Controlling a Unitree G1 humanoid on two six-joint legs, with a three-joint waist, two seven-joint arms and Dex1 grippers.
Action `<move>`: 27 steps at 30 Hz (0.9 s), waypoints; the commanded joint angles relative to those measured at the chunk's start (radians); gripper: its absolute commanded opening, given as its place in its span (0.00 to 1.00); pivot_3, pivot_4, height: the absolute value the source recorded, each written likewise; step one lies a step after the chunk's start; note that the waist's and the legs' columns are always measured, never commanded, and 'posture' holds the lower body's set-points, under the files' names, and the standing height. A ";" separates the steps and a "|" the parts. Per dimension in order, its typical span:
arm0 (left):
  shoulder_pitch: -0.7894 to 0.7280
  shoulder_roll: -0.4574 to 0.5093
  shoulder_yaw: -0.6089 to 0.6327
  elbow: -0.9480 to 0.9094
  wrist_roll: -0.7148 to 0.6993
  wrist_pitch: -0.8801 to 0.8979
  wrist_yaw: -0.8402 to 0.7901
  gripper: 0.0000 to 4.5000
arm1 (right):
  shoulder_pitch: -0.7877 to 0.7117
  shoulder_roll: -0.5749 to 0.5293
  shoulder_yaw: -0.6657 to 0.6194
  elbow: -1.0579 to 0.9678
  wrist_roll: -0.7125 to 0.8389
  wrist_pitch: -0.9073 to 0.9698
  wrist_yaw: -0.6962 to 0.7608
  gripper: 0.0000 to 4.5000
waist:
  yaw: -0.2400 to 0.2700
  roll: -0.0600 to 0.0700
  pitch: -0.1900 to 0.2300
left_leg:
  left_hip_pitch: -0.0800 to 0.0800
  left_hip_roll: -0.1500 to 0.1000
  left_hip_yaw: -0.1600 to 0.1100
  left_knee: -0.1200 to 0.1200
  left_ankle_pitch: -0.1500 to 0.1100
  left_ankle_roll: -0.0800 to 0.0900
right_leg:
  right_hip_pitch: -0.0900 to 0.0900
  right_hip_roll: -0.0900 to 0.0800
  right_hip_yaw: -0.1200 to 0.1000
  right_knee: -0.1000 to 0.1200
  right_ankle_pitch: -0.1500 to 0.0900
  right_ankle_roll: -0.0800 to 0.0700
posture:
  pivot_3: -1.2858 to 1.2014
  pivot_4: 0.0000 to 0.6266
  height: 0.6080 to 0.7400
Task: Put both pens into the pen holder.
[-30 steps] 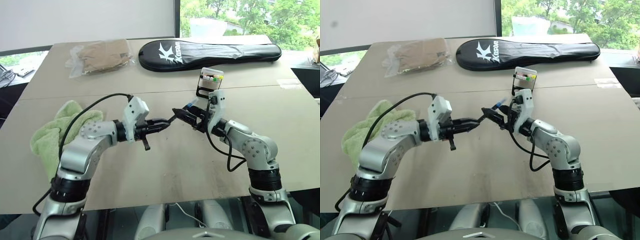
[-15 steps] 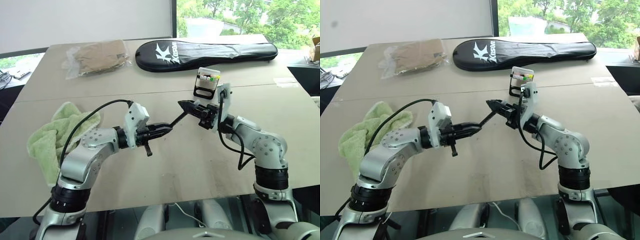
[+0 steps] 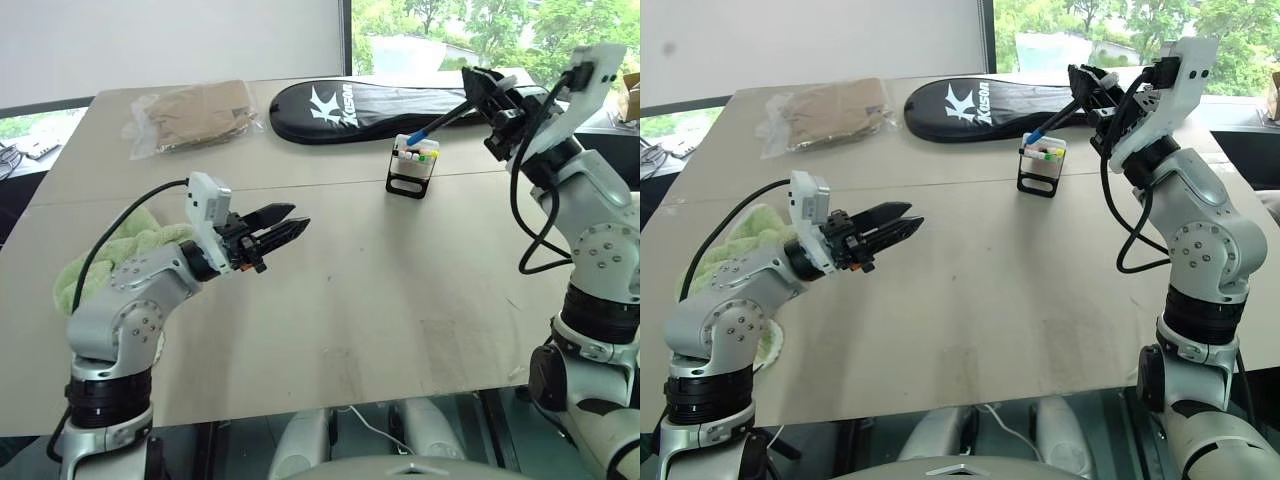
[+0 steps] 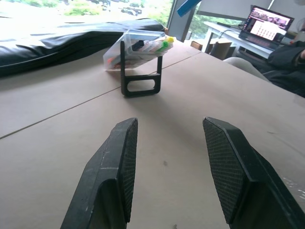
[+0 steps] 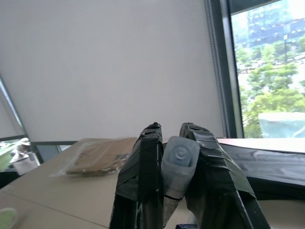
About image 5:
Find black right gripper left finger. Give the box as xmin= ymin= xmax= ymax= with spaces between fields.
xmin=109 ymin=122 xmax=164 ymax=229

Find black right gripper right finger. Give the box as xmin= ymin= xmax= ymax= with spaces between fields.
xmin=179 ymin=122 xmax=271 ymax=229

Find grey pen with translucent cap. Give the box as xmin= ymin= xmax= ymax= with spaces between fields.
xmin=163 ymin=135 xmax=200 ymax=229

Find black table mat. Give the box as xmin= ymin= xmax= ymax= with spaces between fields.
xmin=215 ymin=138 xmax=305 ymax=201

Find small blue object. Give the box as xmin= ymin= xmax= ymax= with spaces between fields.
xmin=175 ymin=223 xmax=199 ymax=229

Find clear plastic bag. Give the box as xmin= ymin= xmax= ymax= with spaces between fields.
xmin=49 ymin=138 xmax=101 ymax=177

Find narrow white roller blind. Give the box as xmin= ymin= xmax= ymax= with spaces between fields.
xmin=0 ymin=95 xmax=26 ymax=142

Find green round lid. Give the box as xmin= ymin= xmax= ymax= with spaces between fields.
xmin=0 ymin=207 xmax=19 ymax=229

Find grey blind side rail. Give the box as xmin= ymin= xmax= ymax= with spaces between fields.
xmin=204 ymin=0 xmax=231 ymax=139

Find dark window frame post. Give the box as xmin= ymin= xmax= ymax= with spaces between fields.
xmin=219 ymin=0 xmax=245 ymax=139

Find slanted dark window frame bar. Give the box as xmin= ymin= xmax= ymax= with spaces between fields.
xmin=0 ymin=77 xmax=44 ymax=166

